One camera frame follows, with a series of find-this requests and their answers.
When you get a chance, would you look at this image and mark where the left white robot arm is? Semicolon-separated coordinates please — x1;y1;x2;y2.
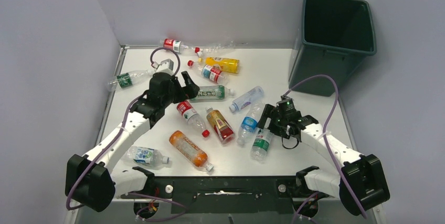
65;71;199;212

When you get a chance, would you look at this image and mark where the green label bottle far left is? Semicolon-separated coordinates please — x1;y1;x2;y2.
106;69;155;92

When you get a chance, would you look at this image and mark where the purple label clear bottle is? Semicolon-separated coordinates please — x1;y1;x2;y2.
229;86;264;113

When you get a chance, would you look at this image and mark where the red Nongfu label bottle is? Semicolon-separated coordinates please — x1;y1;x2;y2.
176;101;210;138

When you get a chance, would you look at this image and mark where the red blue label bottle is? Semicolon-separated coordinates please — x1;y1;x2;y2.
187;60;229;85

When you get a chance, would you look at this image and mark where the green tea bottle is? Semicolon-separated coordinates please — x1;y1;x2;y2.
189;85;235;102

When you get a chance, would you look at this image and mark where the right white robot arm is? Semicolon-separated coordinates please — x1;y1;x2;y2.
258;96;390;216

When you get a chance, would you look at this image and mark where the yellow juice bottle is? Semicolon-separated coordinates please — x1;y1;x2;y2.
198;57;240;74

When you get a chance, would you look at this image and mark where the blue white label bottle front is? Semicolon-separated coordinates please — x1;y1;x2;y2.
121;146;170;169

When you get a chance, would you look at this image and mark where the clear crushed bottle at back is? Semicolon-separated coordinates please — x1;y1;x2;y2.
196;40;235;58

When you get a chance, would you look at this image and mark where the gold red energy drink bottle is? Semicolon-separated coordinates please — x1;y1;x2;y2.
206;107;235;145

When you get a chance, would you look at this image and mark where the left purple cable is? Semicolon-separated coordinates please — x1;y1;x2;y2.
65;47;182;211

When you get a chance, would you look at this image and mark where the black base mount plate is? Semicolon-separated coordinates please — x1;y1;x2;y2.
120;166;329;215

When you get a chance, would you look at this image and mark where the red label bottle at back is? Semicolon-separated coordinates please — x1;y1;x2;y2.
158;38;201;56

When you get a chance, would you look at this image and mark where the green cap water bottle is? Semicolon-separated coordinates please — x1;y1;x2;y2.
250;129;273;162

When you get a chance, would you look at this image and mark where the dark green plastic bin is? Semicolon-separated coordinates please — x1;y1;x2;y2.
288;0;377;97

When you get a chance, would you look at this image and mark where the orange tea bottle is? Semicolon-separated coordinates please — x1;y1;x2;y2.
169;131;214;172

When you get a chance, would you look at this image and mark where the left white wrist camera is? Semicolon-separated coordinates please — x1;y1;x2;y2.
155;59;174;76

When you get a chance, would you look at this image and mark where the blue label clear bottle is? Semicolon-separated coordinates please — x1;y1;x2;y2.
237;101;265;146

